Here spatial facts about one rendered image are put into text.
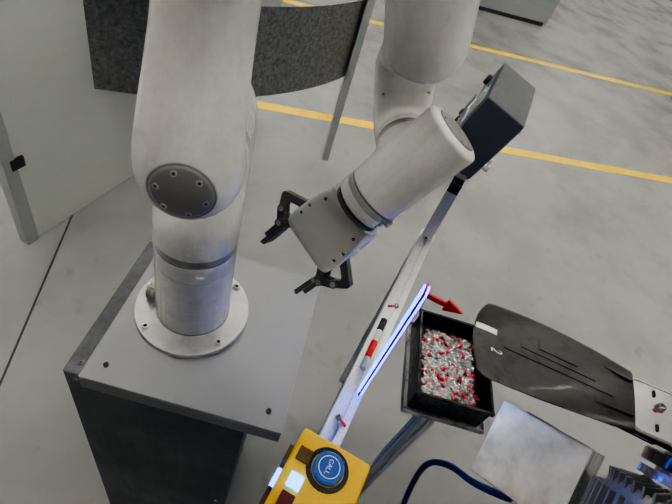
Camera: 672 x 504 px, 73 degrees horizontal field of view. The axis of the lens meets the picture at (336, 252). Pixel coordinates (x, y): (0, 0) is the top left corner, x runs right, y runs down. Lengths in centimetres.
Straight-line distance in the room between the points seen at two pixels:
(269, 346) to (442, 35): 56
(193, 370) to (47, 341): 126
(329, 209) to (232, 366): 32
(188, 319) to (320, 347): 128
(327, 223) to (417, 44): 27
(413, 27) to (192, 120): 22
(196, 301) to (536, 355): 50
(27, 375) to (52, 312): 26
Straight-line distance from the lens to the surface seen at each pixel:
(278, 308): 86
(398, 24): 48
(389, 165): 56
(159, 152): 49
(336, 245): 63
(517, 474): 86
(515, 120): 115
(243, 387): 78
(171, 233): 63
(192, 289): 70
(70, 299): 209
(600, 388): 75
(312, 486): 63
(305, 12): 221
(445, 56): 48
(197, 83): 47
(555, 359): 74
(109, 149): 239
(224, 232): 63
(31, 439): 184
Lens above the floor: 166
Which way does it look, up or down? 45 degrees down
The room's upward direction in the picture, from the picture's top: 21 degrees clockwise
